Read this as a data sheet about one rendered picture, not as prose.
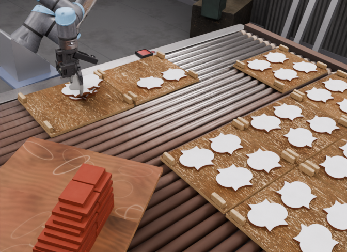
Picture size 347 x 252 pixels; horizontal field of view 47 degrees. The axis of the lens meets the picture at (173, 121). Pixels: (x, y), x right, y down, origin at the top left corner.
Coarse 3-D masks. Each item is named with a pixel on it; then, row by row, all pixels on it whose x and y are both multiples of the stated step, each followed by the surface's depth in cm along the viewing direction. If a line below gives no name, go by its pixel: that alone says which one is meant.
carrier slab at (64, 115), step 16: (32, 96) 185; (48, 96) 186; (64, 96) 187; (96, 96) 189; (112, 96) 190; (32, 112) 175; (48, 112) 176; (64, 112) 176; (80, 112) 177; (96, 112) 178; (112, 112) 179; (64, 128) 167
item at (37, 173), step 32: (32, 160) 134; (64, 160) 135; (96, 160) 136; (128, 160) 137; (0, 192) 122; (32, 192) 123; (128, 192) 125; (0, 224) 112; (32, 224) 113; (128, 224) 115
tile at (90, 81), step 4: (84, 76) 189; (88, 76) 190; (92, 76) 190; (96, 76) 190; (84, 80) 187; (88, 80) 187; (92, 80) 187; (96, 80) 187; (100, 80) 188; (84, 84) 184; (88, 84) 184; (92, 84) 184; (96, 84) 184; (88, 88) 181; (96, 88) 184
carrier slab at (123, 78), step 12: (144, 60) 222; (156, 60) 223; (168, 60) 224; (108, 72) 208; (120, 72) 209; (132, 72) 210; (144, 72) 211; (156, 72) 212; (120, 84) 199; (132, 84) 200; (168, 84) 202; (180, 84) 203; (144, 96) 192; (156, 96) 193
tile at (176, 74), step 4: (164, 72) 210; (168, 72) 210; (172, 72) 210; (176, 72) 211; (180, 72) 211; (184, 72) 211; (164, 76) 206; (168, 76) 206; (172, 76) 207; (176, 76) 207; (180, 76) 207; (184, 76) 208; (168, 80) 204; (172, 80) 205; (176, 80) 205
